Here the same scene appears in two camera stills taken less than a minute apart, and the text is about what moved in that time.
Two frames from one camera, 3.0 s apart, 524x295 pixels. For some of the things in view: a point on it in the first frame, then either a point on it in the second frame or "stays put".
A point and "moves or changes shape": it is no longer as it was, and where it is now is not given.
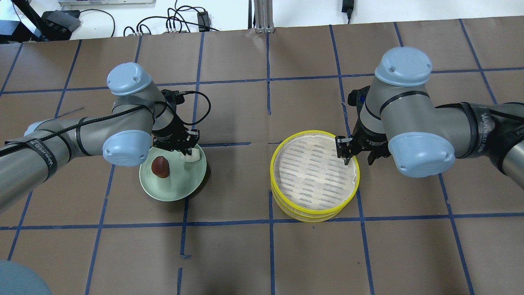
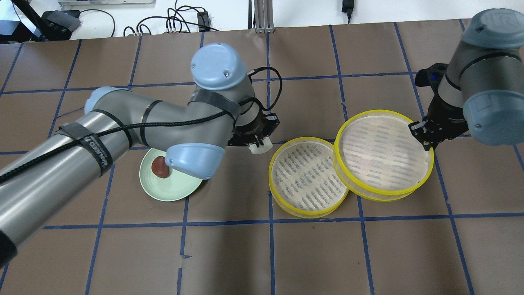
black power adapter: x=347 y=7 stays put
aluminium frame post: x=263 y=13 stays put
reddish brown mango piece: x=160 y=167 stays put
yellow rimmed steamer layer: x=306 y=177 moves or changes shape
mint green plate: x=184 y=179 stays put
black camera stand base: x=53 y=25 stays put
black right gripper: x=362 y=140 -> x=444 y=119
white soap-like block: x=195 y=156 moves or changes shape
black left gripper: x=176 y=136 -> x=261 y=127
